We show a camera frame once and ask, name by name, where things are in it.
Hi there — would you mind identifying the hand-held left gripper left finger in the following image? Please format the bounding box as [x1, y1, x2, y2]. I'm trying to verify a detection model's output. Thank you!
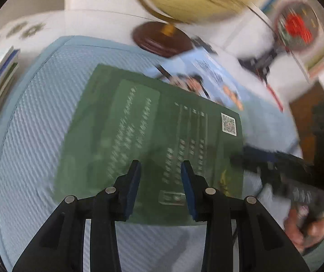
[12, 159, 142, 272]

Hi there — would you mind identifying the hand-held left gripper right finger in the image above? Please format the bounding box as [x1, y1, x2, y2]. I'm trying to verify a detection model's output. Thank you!
[181, 160, 310, 272]

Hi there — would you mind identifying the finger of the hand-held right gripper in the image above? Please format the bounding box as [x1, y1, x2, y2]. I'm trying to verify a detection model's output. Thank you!
[229, 146, 294, 177]

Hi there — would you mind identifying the dark green book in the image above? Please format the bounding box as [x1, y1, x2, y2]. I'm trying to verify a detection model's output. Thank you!
[53, 64, 244, 226]

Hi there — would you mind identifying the light blue book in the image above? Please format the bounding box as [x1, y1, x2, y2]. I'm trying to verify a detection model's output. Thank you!
[144, 51, 246, 112]

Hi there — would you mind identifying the bright green book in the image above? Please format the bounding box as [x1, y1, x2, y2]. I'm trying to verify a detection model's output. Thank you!
[0, 61, 19, 136]

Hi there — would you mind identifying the person's right hand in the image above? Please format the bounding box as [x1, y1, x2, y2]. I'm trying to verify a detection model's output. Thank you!
[283, 205, 324, 255]

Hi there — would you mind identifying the brown wooden cabinet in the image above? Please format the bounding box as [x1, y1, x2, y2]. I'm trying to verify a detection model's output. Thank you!
[289, 82, 324, 159]

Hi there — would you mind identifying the black metal book stand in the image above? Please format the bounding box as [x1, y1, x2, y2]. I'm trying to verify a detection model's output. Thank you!
[238, 44, 291, 78]

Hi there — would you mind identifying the light blue textured mat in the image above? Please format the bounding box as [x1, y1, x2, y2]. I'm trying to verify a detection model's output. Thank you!
[0, 35, 302, 270]

